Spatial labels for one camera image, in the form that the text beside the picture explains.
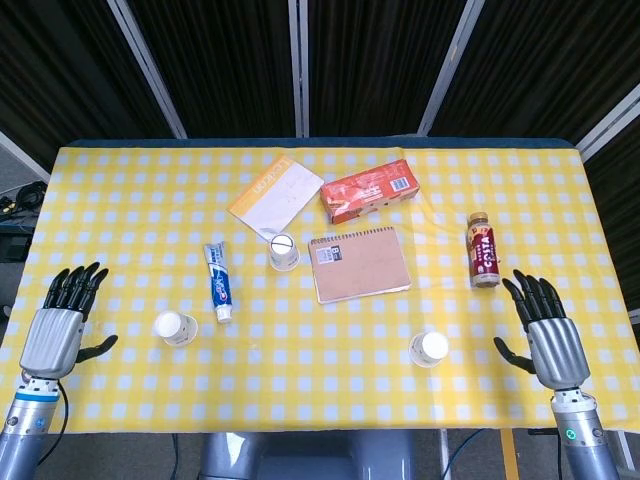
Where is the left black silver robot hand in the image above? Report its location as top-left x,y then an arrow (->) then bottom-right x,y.
19,261 -> 120,381

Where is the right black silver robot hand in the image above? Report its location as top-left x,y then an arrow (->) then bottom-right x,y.
493,268 -> 592,391

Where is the white floral paper cup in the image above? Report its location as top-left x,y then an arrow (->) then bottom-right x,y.
408,330 -> 450,370
152,310 -> 199,348

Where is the paper cup with line mark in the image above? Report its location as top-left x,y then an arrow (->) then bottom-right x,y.
268,233 -> 301,273

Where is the Costa coffee bottle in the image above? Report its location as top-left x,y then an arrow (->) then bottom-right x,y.
466,210 -> 503,290

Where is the blue white toothpaste tube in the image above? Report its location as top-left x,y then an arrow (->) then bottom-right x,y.
203,240 -> 235,324

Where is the brown spiral notebook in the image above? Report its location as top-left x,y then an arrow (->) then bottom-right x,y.
306,225 -> 414,306

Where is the orange cardboard snack box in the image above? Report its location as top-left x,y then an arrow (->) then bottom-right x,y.
319,158 -> 421,225

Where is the yellow white checked tablecloth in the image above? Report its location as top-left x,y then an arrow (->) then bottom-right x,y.
0,144 -> 640,435

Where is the white orange notepad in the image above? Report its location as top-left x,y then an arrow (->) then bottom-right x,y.
225,154 -> 325,244

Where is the grey robot torso base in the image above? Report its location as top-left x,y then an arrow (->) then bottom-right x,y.
197,430 -> 416,480

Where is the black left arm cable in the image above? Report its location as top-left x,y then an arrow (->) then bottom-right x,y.
44,379 -> 70,480

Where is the black floor cable bundle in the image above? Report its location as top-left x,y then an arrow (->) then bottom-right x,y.
0,179 -> 49,219

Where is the silver partition post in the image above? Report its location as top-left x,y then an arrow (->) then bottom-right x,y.
107,0 -> 189,139
574,84 -> 640,161
287,0 -> 310,137
0,130 -> 51,184
417,0 -> 484,136

